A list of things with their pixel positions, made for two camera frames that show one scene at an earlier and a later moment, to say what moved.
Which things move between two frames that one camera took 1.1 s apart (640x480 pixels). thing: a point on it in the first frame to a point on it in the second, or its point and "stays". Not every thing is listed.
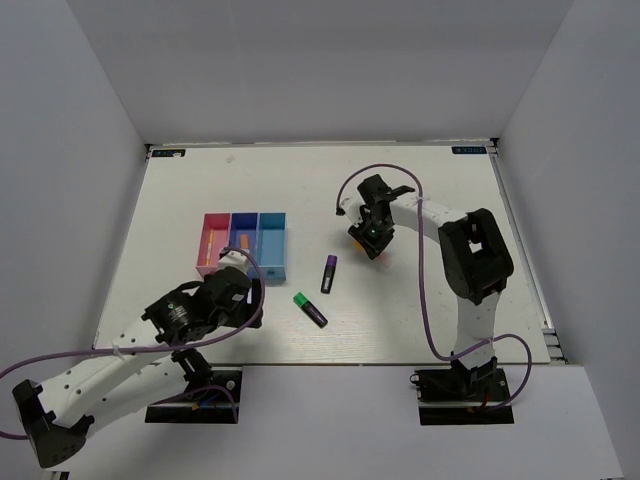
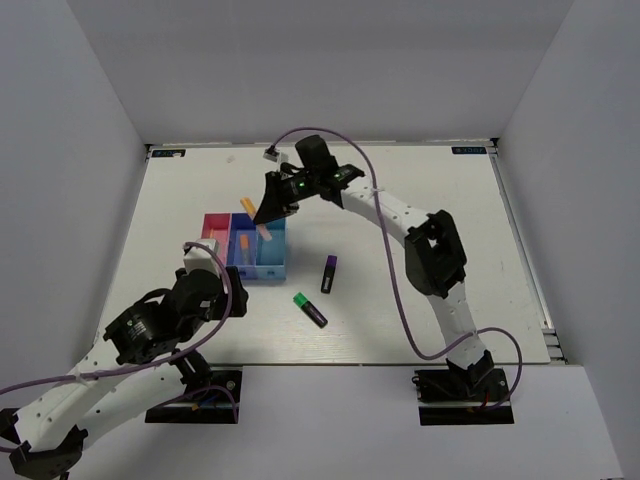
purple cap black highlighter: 328,274 stays
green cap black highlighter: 301,301 stays
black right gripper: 372,247 to 277,202
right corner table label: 468,150 stays
